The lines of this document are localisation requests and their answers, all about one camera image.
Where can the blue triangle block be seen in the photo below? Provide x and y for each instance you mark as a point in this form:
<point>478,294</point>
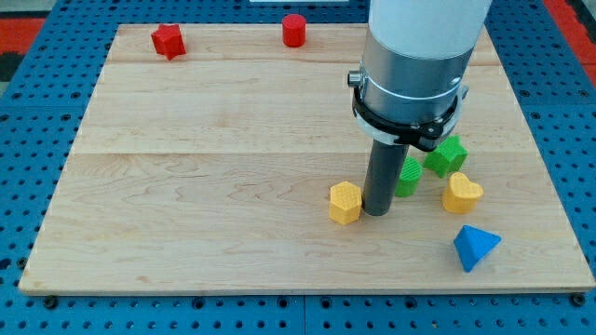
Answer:
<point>473,244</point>

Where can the red star block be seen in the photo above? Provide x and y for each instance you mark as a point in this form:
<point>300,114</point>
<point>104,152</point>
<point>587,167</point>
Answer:
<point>168,41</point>

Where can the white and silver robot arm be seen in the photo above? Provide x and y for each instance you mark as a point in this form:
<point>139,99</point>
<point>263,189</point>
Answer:
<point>408,89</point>

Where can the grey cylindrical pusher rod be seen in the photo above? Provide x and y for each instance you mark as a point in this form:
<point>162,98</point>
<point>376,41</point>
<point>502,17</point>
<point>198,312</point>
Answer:
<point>383,173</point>

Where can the red cylinder block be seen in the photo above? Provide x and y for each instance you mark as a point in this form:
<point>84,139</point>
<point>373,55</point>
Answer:
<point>293,30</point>

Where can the yellow hexagon block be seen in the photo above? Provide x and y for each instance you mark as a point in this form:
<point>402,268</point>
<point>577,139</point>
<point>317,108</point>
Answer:
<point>345,202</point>

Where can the green star block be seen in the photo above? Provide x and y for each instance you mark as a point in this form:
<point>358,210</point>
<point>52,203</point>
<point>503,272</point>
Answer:
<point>448,157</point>

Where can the green cylinder block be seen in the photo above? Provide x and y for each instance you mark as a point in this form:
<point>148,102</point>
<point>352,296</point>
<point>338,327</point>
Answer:
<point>410,176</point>

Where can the yellow heart block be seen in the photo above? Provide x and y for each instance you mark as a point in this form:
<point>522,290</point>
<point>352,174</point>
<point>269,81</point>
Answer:
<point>461,195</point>

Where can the wooden board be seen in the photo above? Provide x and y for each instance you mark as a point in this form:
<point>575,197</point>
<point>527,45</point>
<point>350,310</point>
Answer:
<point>210,174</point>

